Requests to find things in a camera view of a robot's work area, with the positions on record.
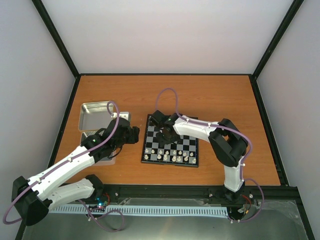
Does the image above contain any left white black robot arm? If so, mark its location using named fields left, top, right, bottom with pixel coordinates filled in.
left=11, top=117, right=140, bottom=226

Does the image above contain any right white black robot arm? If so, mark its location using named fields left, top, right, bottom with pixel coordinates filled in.
left=149, top=110, right=252, bottom=203

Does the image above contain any black magnetic chess board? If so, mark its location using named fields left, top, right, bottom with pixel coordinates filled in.
left=140, top=114, right=199, bottom=168

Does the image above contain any small electronics board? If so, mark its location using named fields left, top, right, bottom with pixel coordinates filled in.
left=94, top=193, right=111, bottom=209

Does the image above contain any silver metal tin lid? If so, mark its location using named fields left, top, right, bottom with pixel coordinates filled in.
left=78, top=101, right=114, bottom=132

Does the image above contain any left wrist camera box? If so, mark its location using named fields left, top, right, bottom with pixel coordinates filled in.
left=111, top=111, right=131, bottom=122

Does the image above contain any light blue cable duct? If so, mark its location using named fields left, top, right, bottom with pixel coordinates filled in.
left=51, top=204, right=228, bottom=218

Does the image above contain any black aluminium frame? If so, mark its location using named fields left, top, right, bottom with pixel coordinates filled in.
left=14, top=0, right=316, bottom=240

